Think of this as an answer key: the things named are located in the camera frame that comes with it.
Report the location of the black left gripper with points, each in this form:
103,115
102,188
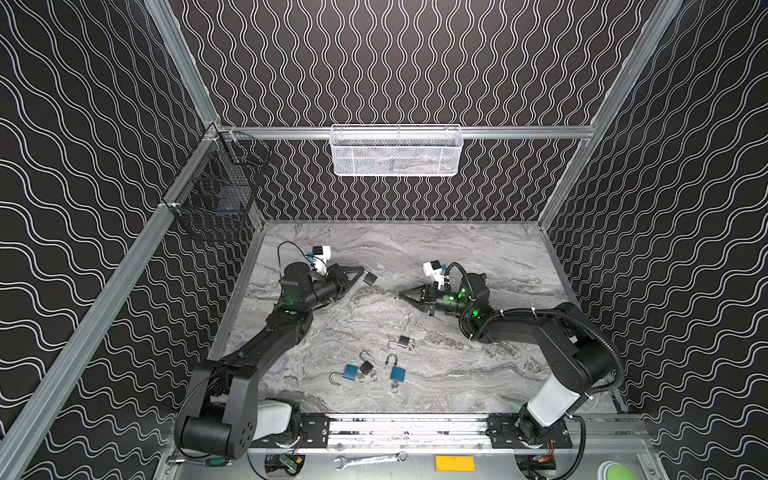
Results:
336,284

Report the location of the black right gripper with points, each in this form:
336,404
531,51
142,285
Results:
429,297

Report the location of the black padlock with key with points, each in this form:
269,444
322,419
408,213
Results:
369,278

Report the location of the dark padlock with keyring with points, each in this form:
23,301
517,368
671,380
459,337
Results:
367,370

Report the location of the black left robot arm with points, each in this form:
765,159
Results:
219,415

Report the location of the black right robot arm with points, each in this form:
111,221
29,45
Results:
582,360

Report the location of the silver grey open padlock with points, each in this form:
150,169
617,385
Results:
403,342

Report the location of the blue padlock right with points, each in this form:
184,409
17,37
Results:
397,373

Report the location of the blue padlock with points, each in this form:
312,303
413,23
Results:
397,373
349,373

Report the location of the blue padlock left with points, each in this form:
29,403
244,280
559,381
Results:
349,373

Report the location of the silver open-end wrench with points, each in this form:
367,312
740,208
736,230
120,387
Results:
342,462

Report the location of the yellow label plate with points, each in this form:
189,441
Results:
455,464

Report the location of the green round button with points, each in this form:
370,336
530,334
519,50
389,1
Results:
611,470

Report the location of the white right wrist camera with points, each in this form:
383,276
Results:
436,271

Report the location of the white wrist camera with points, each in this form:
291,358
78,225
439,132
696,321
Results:
320,257
436,271

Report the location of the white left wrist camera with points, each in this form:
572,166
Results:
320,257

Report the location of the white wire mesh basket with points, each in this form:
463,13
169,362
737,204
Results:
390,150

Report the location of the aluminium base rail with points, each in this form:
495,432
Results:
452,433

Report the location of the black wire mesh basket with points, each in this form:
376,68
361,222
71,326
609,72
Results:
219,204

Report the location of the green handled screwdriver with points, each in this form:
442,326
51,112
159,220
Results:
210,462

